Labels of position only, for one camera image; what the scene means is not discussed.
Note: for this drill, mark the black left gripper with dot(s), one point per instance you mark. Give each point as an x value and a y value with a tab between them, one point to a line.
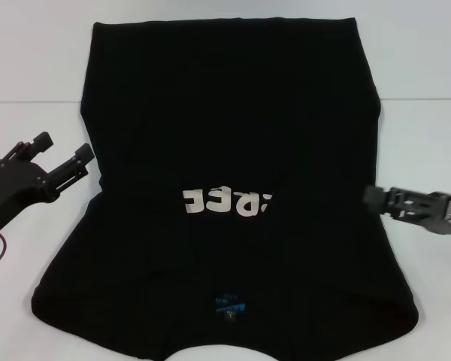
15	188

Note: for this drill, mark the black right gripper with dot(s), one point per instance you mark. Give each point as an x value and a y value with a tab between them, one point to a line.
441	214

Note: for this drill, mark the black T-shirt with white lettering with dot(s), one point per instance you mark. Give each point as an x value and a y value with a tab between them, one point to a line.
218	131

